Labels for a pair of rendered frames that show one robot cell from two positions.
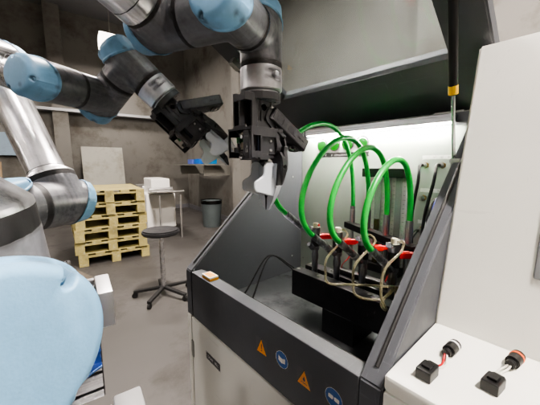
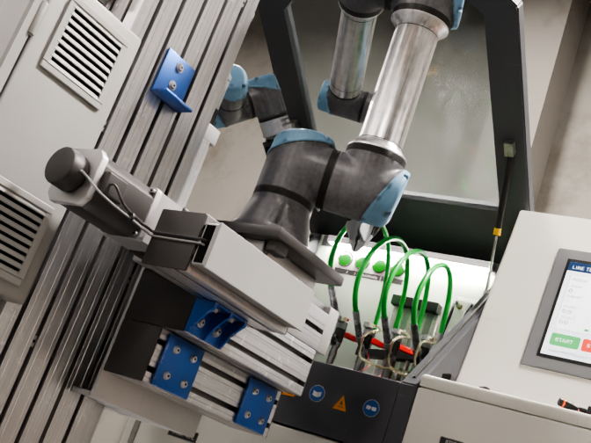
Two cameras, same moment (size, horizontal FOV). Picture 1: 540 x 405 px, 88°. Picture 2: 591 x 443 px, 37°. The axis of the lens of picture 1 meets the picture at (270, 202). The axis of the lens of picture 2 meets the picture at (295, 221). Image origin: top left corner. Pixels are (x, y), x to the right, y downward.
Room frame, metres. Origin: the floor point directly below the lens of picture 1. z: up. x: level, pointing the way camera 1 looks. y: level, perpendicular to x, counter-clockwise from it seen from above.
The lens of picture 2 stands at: (-1.31, 0.72, 0.62)
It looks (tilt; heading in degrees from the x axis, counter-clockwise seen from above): 17 degrees up; 343
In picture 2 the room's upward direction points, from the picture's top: 20 degrees clockwise
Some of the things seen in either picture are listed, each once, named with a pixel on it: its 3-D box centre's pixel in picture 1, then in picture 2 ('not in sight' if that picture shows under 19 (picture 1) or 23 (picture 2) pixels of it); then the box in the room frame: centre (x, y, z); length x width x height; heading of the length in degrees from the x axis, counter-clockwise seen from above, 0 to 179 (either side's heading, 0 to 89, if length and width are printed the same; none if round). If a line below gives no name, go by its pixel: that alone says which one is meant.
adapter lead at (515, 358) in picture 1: (505, 370); not in sight; (0.39, -0.36, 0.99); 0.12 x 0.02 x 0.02; 123
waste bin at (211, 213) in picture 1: (211, 212); not in sight; (5.90, 1.25, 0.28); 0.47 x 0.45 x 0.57; 34
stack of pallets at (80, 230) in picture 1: (106, 218); not in sight; (4.15, 2.47, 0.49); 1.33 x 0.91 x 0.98; 35
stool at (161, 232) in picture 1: (161, 262); not in sight; (2.68, 1.08, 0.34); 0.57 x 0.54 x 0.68; 119
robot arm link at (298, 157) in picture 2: not in sight; (299, 168); (0.19, 0.30, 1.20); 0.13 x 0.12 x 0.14; 67
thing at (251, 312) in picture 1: (254, 333); (273, 386); (0.67, 0.04, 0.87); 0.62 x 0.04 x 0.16; 41
